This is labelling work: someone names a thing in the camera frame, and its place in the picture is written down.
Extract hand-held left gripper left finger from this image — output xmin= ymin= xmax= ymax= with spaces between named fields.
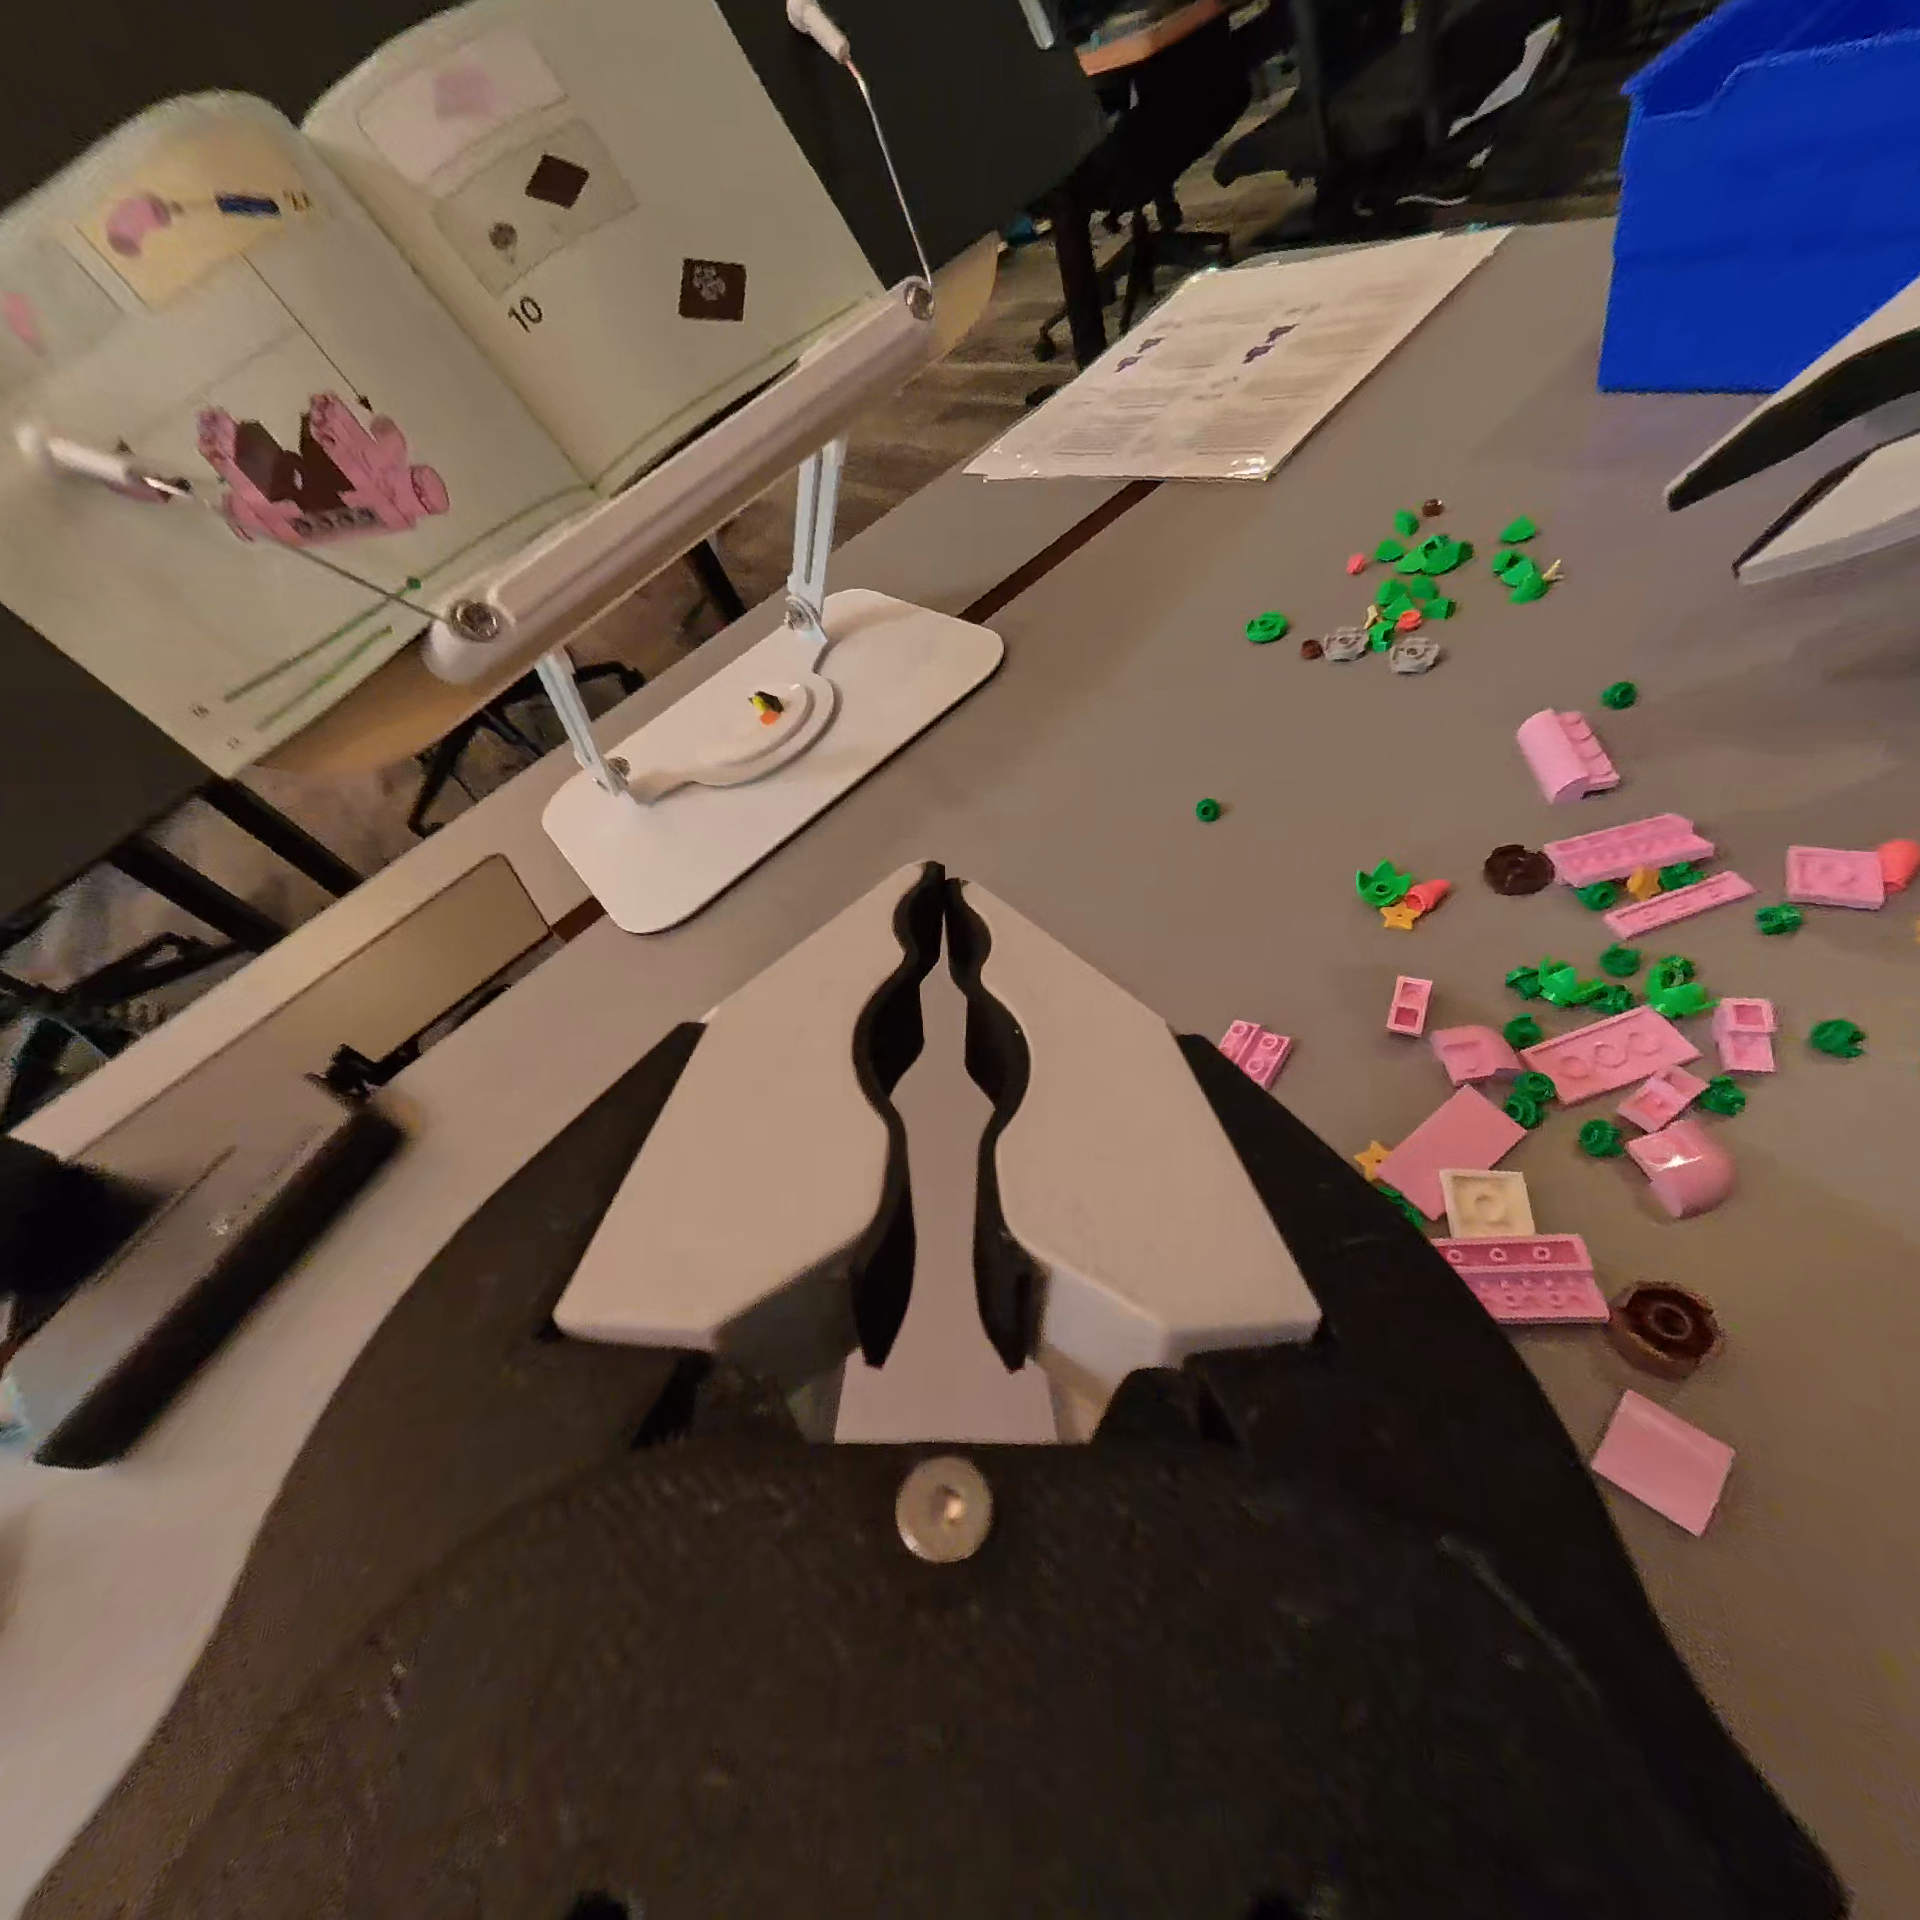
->
xmin=551 ymin=860 xmax=946 ymax=1445

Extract white book stand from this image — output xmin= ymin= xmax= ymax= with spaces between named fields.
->
xmin=15 ymin=0 xmax=1009 ymax=934

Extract scattered green toy leaves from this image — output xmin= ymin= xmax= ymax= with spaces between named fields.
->
xmin=1196 ymin=509 xmax=1870 ymax=1201

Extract black office chair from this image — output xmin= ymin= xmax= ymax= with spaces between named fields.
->
xmin=1215 ymin=0 xmax=1517 ymax=226

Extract scattered pink toy bricks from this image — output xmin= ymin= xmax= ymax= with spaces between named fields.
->
xmin=1218 ymin=709 xmax=1920 ymax=1538

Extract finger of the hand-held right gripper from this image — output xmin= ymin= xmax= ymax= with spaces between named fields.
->
xmin=1665 ymin=276 xmax=1920 ymax=511
xmin=1732 ymin=447 xmax=1920 ymax=586

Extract blue plastic bin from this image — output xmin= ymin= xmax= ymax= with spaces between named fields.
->
xmin=1598 ymin=0 xmax=1920 ymax=400

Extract large brown round toy piece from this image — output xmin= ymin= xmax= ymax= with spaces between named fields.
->
xmin=1607 ymin=1281 xmax=1722 ymax=1373

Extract black flat box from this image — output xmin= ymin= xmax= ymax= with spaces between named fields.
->
xmin=0 ymin=1087 xmax=406 ymax=1471

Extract open instruction booklet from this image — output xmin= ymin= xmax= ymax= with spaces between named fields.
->
xmin=0 ymin=0 xmax=916 ymax=780

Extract laminated paper sheet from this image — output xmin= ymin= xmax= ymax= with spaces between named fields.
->
xmin=965 ymin=224 xmax=1517 ymax=485

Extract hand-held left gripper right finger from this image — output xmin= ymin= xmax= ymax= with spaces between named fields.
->
xmin=943 ymin=873 xmax=1325 ymax=1445

